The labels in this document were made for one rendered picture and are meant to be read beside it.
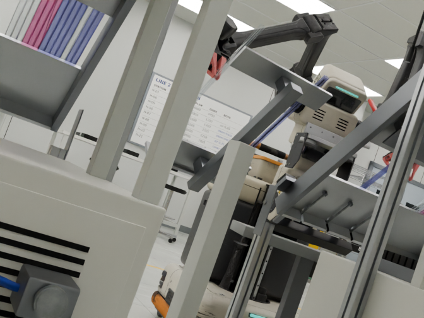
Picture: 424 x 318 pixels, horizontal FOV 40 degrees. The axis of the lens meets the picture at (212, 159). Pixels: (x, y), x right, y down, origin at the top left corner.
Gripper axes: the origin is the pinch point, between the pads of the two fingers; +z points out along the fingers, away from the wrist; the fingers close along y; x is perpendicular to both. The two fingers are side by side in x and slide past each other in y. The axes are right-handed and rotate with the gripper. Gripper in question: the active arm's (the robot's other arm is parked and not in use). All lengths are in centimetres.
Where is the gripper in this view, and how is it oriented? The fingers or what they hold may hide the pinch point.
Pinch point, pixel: (215, 76)
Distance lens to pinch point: 176.4
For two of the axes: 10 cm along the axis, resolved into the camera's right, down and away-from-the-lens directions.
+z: 1.4, 7.4, -6.6
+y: 7.8, 3.3, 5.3
